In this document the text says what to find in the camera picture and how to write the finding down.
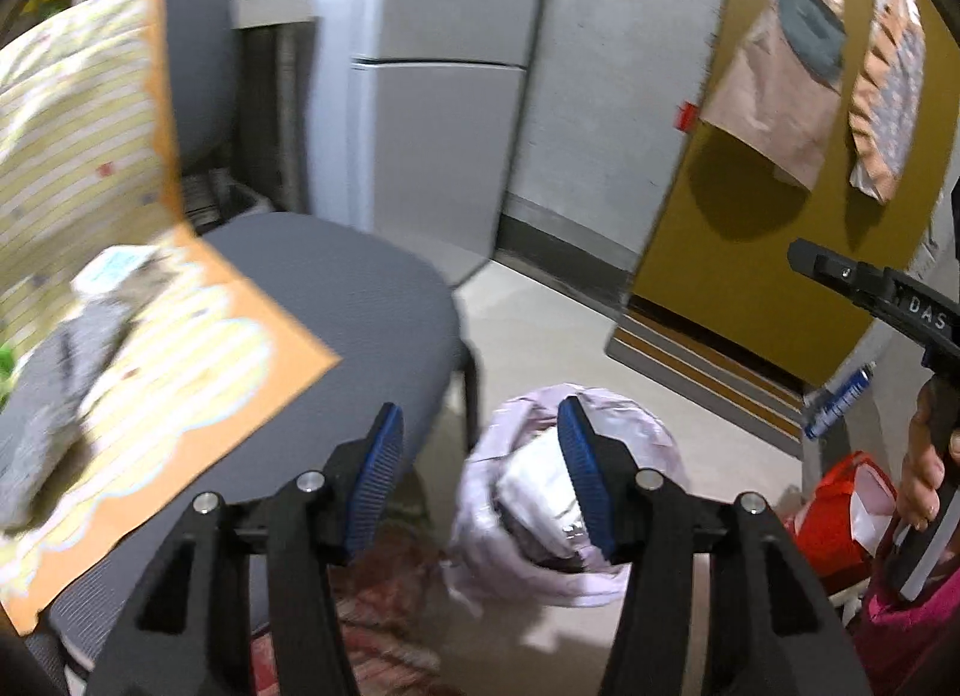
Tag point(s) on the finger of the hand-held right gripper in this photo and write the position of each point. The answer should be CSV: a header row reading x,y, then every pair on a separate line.
x,y
825,265

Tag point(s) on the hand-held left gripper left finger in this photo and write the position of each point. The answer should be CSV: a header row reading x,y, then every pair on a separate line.
x,y
371,471

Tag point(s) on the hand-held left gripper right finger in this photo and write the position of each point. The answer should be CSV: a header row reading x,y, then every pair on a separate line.
x,y
589,471

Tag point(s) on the person's right hand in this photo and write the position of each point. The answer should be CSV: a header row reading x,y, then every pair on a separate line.
x,y
919,471

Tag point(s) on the yellow door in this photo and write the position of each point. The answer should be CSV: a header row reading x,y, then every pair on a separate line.
x,y
750,253

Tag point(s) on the blue and white spray can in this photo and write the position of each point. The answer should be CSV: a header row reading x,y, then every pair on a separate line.
x,y
836,396

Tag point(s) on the person's plaid trouser legs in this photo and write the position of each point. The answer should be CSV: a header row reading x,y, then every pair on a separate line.
x,y
375,613

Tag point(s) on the grey office chair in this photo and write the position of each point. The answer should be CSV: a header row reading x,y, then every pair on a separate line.
x,y
352,291

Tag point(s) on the orange patterned hanging bag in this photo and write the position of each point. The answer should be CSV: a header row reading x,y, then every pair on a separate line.
x,y
889,81

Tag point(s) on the beige hanging bag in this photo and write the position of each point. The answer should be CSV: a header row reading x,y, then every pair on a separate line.
x,y
780,66

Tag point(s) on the red plastic bag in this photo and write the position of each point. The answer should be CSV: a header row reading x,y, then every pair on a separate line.
x,y
825,531

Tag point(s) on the pink cloth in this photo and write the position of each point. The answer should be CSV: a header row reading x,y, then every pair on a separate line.
x,y
900,636

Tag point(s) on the grey rag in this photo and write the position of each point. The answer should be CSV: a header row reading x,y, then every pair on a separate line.
x,y
45,403

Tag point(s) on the white grey refrigerator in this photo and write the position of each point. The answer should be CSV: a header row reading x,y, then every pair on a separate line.
x,y
450,141

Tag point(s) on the green plastic bottle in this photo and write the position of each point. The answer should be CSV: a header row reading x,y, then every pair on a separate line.
x,y
4,358

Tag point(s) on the yellow striped plastic mat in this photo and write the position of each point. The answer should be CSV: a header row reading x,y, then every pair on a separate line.
x,y
75,141

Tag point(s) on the grey countertop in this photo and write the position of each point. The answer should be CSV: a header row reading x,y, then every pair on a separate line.
x,y
277,10

